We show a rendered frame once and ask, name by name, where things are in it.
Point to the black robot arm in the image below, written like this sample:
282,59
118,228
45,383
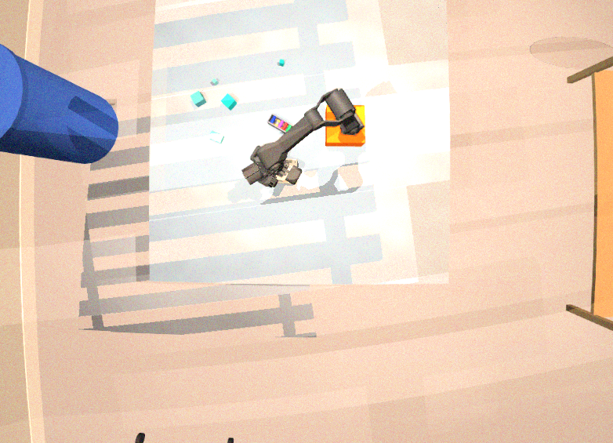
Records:
268,157

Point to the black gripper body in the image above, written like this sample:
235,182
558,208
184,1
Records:
293,174

